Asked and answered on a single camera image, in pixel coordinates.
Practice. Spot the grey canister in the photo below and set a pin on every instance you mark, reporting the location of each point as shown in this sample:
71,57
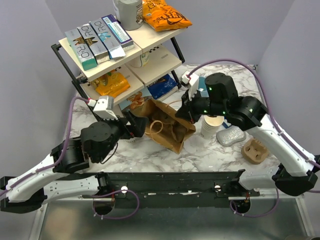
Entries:
129,13

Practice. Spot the brown RO box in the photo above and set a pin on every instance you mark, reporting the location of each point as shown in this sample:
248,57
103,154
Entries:
96,46

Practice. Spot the black frame beige shelf rack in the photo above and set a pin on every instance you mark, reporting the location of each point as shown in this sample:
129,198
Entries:
165,56

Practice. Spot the orange chips bag top shelf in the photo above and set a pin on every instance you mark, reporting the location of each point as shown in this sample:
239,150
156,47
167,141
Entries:
163,17

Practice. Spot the blue RO box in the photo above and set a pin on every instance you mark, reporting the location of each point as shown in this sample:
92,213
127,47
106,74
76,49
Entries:
113,46

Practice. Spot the silver glitter pouch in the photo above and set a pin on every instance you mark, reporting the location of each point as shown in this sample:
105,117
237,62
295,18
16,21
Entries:
230,136

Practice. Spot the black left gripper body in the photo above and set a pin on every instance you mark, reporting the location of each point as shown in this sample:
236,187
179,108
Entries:
118,130

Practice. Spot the purple white box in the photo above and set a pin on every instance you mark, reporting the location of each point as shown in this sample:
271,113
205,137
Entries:
120,34

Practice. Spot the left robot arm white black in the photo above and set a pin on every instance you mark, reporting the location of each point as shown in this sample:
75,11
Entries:
65,171

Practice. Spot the brown snack bag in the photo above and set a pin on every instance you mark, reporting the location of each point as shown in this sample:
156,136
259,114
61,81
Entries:
135,101

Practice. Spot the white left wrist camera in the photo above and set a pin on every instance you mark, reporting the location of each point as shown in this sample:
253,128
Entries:
103,107

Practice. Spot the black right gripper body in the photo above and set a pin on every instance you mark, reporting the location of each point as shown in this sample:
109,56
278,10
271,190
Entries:
203,105

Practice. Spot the single brown cup carrier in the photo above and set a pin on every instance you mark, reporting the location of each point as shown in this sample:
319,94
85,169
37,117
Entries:
168,126

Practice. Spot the green paper bag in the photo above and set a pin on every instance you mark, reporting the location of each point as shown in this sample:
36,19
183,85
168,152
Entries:
152,106

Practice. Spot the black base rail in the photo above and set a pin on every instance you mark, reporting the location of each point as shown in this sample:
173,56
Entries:
173,189

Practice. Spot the yellow snack bag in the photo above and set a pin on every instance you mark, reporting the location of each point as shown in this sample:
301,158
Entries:
112,84

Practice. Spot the brown cardboard cup carrier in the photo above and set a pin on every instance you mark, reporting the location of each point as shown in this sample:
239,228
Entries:
254,151

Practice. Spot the stack of white paper cups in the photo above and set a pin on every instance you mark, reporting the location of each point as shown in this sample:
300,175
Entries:
210,125

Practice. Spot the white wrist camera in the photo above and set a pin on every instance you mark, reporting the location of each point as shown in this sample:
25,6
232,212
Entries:
103,107
191,81

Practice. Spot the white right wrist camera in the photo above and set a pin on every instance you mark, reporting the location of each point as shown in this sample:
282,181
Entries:
191,81

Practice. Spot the blue razor box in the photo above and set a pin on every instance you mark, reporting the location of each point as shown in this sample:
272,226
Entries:
226,125

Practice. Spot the blue snack bag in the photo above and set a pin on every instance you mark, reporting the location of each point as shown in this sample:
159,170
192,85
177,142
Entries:
162,86

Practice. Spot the teal RO box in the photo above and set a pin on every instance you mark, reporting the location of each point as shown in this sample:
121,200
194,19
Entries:
81,49

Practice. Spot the light blue cup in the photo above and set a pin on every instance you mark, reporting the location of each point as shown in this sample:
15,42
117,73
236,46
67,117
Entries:
203,91

